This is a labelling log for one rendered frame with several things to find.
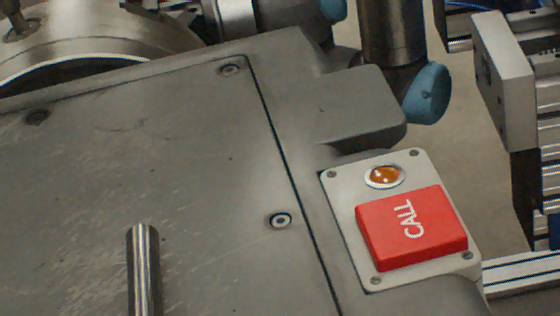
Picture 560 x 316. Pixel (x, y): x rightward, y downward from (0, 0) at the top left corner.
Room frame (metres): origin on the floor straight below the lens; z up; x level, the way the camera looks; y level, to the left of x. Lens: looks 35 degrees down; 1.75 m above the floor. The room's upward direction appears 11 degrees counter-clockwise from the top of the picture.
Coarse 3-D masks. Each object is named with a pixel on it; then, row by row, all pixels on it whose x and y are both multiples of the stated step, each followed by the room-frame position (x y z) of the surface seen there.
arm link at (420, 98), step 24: (360, 0) 1.16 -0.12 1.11; (384, 0) 1.14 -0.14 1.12; (408, 0) 1.15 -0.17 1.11; (360, 24) 1.17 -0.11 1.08; (384, 24) 1.14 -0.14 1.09; (408, 24) 1.14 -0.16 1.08; (384, 48) 1.14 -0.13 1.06; (408, 48) 1.14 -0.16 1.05; (384, 72) 1.14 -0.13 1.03; (408, 72) 1.14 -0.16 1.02; (432, 72) 1.14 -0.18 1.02; (408, 96) 1.13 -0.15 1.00; (432, 96) 1.12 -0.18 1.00; (408, 120) 1.13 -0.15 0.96; (432, 120) 1.12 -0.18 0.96
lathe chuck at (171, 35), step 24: (72, 0) 1.06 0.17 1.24; (96, 0) 1.06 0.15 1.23; (120, 0) 1.06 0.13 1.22; (0, 24) 1.05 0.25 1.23; (48, 24) 1.01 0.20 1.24; (72, 24) 1.01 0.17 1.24; (96, 24) 1.00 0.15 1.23; (120, 24) 1.01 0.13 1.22; (144, 24) 1.02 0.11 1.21; (168, 24) 1.05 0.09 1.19; (0, 48) 1.00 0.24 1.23; (24, 48) 0.98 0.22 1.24; (168, 48) 0.99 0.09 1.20; (192, 48) 1.03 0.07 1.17
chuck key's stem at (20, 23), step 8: (0, 0) 1.01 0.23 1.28; (8, 0) 1.01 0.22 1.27; (16, 0) 1.01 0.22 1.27; (0, 8) 1.01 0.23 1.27; (8, 8) 1.01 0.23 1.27; (16, 8) 1.01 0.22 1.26; (8, 16) 1.01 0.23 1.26; (16, 16) 1.01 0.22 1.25; (16, 24) 1.01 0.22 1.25; (24, 24) 1.01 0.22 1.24; (16, 32) 1.01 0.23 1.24; (24, 32) 1.01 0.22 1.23
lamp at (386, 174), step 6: (378, 168) 0.66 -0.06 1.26; (384, 168) 0.66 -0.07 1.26; (390, 168) 0.66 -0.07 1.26; (396, 168) 0.66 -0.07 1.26; (372, 174) 0.65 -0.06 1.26; (378, 174) 0.65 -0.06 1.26; (384, 174) 0.65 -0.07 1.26; (390, 174) 0.65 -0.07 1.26; (396, 174) 0.65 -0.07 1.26; (372, 180) 0.65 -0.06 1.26; (378, 180) 0.65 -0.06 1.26; (384, 180) 0.64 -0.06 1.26; (390, 180) 0.64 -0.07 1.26
